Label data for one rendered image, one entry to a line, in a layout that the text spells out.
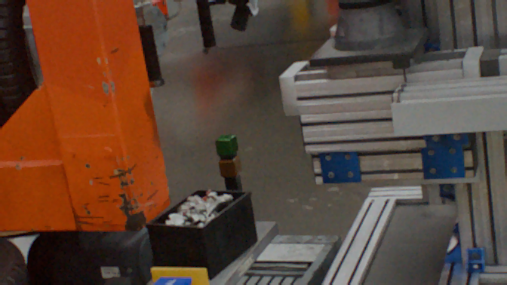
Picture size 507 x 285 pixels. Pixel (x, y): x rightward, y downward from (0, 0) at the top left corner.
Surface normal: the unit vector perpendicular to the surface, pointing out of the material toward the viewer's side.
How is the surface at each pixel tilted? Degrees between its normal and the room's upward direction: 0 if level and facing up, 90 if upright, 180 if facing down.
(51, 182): 90
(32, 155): 90
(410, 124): 90
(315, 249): 0
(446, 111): 90
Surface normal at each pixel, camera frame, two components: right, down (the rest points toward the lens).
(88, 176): -0.36, 0.33
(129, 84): 0.92, -0.04
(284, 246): -0.15, -0.95
